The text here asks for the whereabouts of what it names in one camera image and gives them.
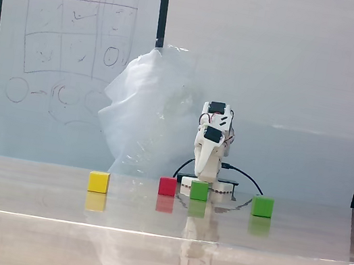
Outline green wooden cube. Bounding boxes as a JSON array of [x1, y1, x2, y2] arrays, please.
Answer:
[[189, 180, 211, 202], [250, 194, 276, 220]]

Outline yellow wooden cube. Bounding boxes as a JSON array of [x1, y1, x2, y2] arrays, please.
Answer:
[[86, 170, 111, 195]]

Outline black table clamp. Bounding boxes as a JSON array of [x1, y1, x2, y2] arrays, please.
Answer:
[[186, 172, 240, 188]]

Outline black cable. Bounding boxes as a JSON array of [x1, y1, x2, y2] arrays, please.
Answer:
[[172, 155, 196, 182], [217, 162, 269, 198]]

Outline red wooden cube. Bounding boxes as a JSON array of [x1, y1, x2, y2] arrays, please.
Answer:
[[157, 176, 179, 198]]

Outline translucent plastic bag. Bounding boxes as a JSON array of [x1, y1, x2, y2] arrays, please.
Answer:
[[88, 34, 219, 188]]

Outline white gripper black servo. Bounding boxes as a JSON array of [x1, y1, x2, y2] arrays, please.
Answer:
[[188, 123, 227, 184]]

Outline blank whiteboard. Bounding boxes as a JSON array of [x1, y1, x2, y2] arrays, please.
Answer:
[[129, 0, 354, 210]]

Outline whiteboard with marker drawings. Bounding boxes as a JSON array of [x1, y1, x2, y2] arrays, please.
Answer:
[[0, 0, 172, 180]]

